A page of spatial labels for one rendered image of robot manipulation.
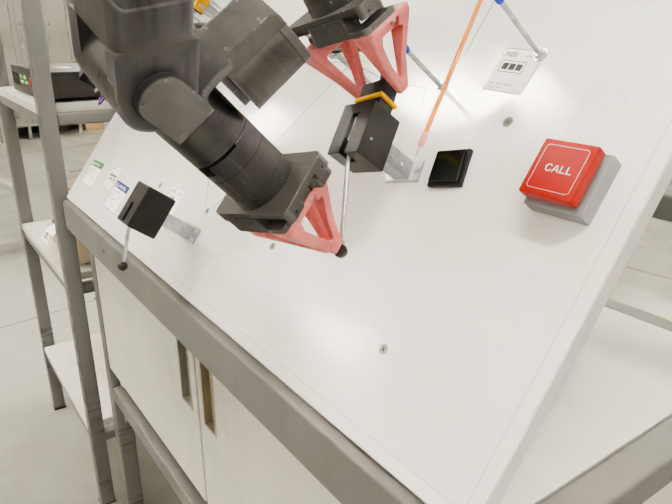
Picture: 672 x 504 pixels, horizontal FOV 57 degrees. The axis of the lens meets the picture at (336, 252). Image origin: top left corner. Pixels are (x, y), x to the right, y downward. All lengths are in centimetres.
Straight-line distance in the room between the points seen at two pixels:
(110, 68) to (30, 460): 183
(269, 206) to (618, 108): 30
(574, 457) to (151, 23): 57
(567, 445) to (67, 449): 169
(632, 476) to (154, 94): 57
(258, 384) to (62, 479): 140
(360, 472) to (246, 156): 29
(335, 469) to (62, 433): 170
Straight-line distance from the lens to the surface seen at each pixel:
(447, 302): 56
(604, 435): 77
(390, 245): 63
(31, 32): 148
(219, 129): 48
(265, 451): 85
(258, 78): 48
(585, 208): 52
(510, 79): 66
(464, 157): 62
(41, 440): 223
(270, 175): 51
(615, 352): 95
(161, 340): 114
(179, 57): 42
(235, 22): 48
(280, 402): 66
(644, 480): 73
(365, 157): 59
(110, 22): 40
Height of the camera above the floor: 122
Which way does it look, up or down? 20 degrees down
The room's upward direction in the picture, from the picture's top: straight up
